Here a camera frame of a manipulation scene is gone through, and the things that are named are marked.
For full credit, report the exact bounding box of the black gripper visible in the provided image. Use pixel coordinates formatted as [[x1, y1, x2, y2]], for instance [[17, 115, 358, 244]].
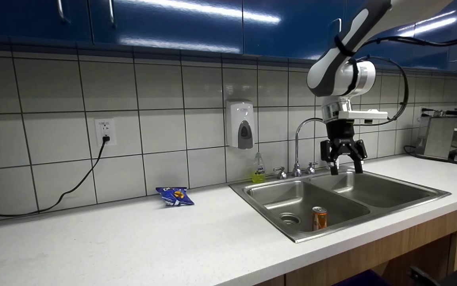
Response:
[[319, 120, 369, 177]]

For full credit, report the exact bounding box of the orange fanta can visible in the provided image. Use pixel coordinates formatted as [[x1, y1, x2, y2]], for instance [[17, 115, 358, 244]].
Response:
[[311, 205, 330, 234]]

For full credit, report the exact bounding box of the stainless steel double sink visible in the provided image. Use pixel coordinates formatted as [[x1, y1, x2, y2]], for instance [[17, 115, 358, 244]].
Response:
[[228, 169, 452, 245]]

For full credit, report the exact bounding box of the round sink drain strainer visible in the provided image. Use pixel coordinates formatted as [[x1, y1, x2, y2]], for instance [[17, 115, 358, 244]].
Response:
[[279, 212, 301, 228]]

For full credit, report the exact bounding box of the wooden under-sink panel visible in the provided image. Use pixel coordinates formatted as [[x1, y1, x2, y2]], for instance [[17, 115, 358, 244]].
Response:
[[282, 210, 457, 286]]

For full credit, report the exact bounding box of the chrome gooseneck faucet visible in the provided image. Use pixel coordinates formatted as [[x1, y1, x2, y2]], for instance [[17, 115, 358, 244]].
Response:
[[292, 116, 328, 178]]

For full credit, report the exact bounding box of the green dish soap bottle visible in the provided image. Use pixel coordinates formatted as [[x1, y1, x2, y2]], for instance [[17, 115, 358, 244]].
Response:
[[249, 151, 268, 186]]

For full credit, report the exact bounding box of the steel espresso machine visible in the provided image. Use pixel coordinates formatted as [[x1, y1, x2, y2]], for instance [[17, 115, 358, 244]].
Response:
[[420, 107, 457, 169]]

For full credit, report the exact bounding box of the dark blue seat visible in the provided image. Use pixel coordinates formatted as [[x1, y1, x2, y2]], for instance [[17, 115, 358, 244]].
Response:
[[331, 269, 392, 286]]

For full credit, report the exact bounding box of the black chair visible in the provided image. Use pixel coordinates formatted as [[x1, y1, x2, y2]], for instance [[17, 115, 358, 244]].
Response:
[[407, 266, 457, 286]]

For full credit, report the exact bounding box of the blue chip bag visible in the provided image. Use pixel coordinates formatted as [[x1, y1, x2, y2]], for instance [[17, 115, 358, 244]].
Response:
[[154, 185, 196, 210]]

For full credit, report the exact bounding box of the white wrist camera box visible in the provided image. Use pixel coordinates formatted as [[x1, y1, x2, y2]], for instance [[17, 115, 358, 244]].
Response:
[[338, 107, 390, 128]]

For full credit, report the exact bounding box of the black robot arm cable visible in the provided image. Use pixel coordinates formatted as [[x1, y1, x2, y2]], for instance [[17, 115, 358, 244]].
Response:
[[344, 23, 457, 129]]

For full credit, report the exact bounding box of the white wall soap dispenser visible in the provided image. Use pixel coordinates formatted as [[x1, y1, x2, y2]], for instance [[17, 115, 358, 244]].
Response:
[[225, 101, 257, 151]]

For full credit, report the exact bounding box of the metal cabinet door handle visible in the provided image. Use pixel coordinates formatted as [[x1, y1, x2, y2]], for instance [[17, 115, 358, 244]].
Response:
[[104, 0, 117, 28], [54, 0, 68, 24], [331, 16, 346, 37]]

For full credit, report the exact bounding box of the white wall outlet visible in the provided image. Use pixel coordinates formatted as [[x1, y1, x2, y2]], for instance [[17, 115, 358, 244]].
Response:
[[93, 118, 119, 148]]

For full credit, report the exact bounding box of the black power cord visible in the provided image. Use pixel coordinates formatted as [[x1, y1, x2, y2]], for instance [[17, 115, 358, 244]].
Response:
[[0, 136, 112, 220]]

